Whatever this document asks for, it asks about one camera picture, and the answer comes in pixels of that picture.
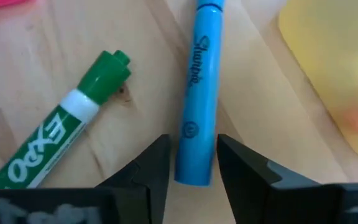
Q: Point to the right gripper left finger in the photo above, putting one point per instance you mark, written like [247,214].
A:
[129,202]

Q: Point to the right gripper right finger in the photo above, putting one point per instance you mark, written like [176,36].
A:
[275,202]

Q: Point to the green Expo marker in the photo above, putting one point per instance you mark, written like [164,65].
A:
[54,130]

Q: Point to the blue Sharpie highlighter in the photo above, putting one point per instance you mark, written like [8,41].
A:
[200,93]

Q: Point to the yellow plastic bin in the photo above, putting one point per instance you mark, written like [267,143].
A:
[337,46]

